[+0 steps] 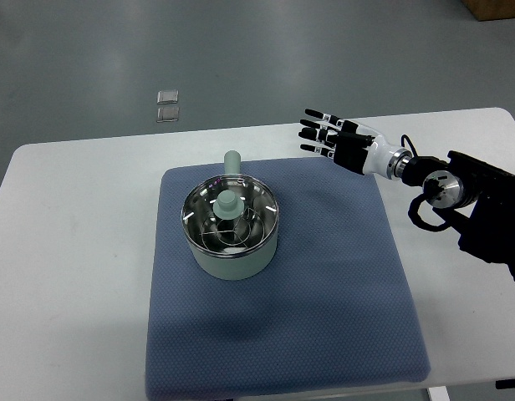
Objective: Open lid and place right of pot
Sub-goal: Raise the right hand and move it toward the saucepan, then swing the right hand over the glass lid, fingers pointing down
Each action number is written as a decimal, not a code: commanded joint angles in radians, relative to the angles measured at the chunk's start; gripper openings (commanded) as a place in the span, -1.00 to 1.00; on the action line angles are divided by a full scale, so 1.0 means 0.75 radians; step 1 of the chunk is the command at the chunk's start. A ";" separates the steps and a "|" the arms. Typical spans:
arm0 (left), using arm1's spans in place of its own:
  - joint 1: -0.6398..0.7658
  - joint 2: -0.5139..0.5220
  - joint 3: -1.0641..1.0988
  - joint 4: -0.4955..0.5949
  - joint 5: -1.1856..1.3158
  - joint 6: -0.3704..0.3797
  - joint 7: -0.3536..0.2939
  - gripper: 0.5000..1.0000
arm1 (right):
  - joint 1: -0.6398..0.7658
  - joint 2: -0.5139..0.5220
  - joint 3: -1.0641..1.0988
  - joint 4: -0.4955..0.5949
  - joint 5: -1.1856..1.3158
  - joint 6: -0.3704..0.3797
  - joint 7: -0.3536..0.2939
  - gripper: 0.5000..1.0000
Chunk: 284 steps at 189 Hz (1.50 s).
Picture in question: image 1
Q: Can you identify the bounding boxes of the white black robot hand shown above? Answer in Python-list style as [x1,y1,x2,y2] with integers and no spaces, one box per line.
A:
[298,109,412,180]

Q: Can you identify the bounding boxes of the glass lid with green knob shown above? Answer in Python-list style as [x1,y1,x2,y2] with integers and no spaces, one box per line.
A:
[181,174,279,258]

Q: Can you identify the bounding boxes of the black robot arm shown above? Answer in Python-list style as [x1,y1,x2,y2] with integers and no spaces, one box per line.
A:
[395,151,515,281]

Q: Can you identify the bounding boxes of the pale green pot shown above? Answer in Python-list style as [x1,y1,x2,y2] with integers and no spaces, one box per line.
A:
[186,150,278,281]

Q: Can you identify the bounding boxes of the blue quilted mat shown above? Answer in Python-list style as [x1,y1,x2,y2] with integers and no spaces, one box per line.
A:
[145,157,431,400]

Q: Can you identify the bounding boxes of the brown cardboard box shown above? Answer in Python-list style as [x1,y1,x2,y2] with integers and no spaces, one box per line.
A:
[461,0,515,22]

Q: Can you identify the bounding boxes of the upper metal floor plate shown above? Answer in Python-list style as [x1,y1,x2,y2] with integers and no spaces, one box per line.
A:
[156,89,179,104]

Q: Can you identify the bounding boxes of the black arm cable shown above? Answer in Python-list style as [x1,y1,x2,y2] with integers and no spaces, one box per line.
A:
[400,134,455,231]

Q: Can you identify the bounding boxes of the black table bracket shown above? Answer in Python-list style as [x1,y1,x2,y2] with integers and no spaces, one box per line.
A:
[495,378,515,390]

